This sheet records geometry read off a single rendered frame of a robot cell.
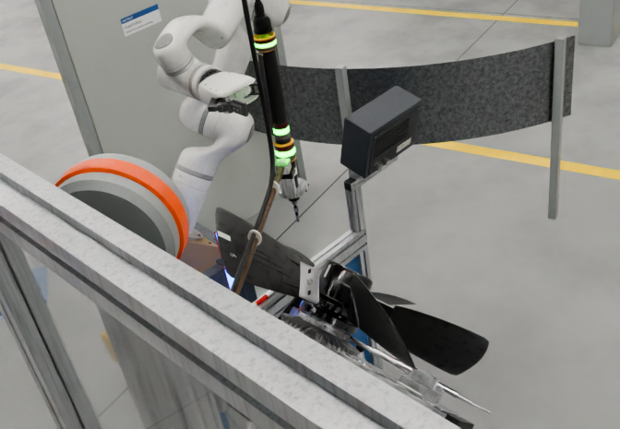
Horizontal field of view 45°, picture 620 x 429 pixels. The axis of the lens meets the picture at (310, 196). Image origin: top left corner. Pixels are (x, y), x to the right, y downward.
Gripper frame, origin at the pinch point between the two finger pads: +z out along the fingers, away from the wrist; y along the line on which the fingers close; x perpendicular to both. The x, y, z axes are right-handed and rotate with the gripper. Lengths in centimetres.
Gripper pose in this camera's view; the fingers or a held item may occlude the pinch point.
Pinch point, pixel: (257, 100)
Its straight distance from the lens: 160.4
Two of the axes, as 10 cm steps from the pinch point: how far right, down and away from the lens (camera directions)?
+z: 7.1, 3.0, -6.4
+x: -1.4, -8.3, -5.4
